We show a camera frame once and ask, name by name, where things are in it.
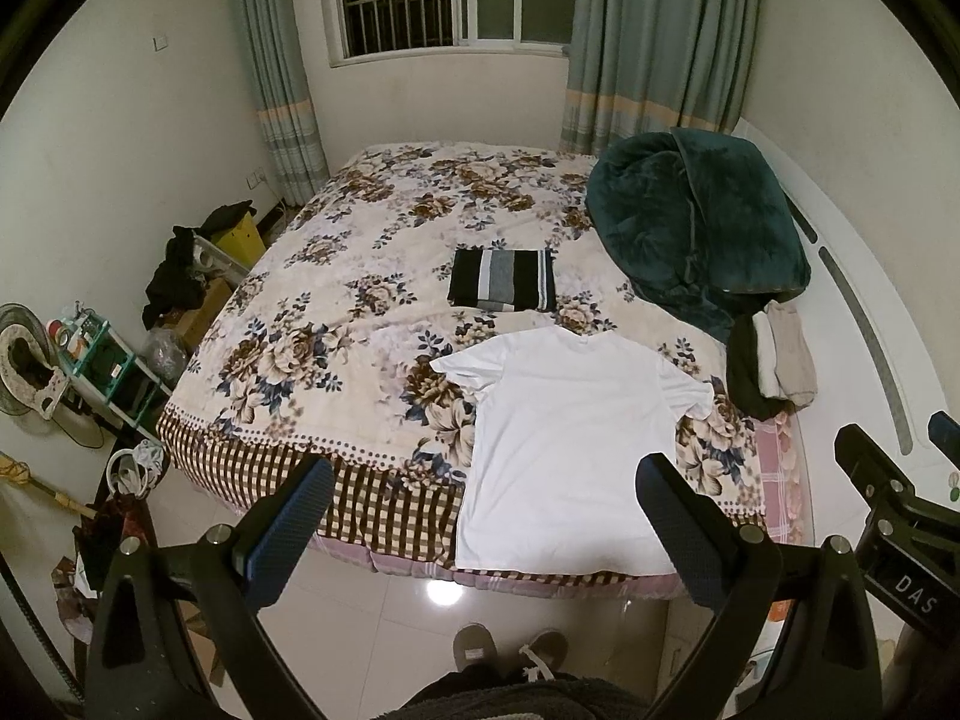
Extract white sneakers on floor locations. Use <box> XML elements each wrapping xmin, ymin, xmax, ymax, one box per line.
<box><xmin>104</xmin><ymin>439</ymin><xmax>166</xmax><ymax>499</ymax></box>

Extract left green curtain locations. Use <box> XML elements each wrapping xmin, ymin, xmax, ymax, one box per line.
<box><xmin>229</xmin><ymin>0</ymin><xmax>329</xmax><ymax>206</ymax></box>

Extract folded beige and black clothes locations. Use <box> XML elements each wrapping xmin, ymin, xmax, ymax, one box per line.
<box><xmin>726</xmin><ymin>301</ymin><xmax>818</xmax><ymax>421</ymax></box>

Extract green curtain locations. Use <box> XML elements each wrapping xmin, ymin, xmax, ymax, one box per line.
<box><xmin>229</xmin><ymin>0</ymin><xmax>329</xmax><ymax>206</ymax></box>
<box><xmin>560</xmin><ymin>0</ymin><xmax>760</xmax><ymax>154</ymax></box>

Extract broom handle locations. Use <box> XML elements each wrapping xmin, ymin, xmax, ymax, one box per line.
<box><xmin>0</xmin><ymin>454</ymin><xmax>96</xmax><ymax>520</ymax></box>

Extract white t-shirt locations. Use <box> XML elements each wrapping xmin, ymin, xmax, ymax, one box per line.
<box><xmin>431</xmin><ymin>325</ymin><xmax>715</xmax><ymax>577</ymax></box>

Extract yellow box with dark clothes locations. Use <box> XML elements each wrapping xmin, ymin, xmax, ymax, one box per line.
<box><xmin>142</xmin><ymin>200</ymin><xmax>265</xmax><ymax>346</ymax></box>

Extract striped folded garment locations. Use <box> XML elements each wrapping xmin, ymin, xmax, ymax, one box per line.
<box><xmin>448</xmin><ymin>247</ymin><xmax>556</xmax><ymax>312</ymax></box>

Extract floral bed blanket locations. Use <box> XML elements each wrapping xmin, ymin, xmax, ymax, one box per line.
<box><xmin>158</xmin><ymin>143</ymin><xmax>726</xmax><ymax>600</ymax></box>

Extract electric fan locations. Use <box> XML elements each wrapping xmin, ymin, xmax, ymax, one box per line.
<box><xmin>2</xmin><ymin>302</ymin><xmax>106</xmax><ymax>450</ymax></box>

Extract dark green fleece blanket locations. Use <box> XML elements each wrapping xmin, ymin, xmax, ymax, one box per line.
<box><xmin>586</xmin><ymin>128</ymin><xmax>811</xmax><ymax>343</ymax></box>

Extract green storage shelf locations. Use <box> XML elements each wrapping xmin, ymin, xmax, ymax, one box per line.
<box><xmin>49</xmin><ymin>304</ymin><xmax>171</xmax><ymax>442</ymax></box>

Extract white bed headboard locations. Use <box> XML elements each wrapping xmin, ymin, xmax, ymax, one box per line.
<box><xmin>734</xmin><ymin>121</ymin><xmax>958</xmax><ymax>541</ymax></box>

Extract right green curtain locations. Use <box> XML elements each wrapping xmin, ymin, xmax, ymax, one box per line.
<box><xmin>560</xmin><ymin>0</ymin><xmax>760</xmax><ymax>154</ymax></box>

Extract left grey shoe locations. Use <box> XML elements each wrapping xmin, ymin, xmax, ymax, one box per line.
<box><xmin>452</xmin><ymin>622</ymin><xmax>498</xmax><ymax>671</ymax></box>

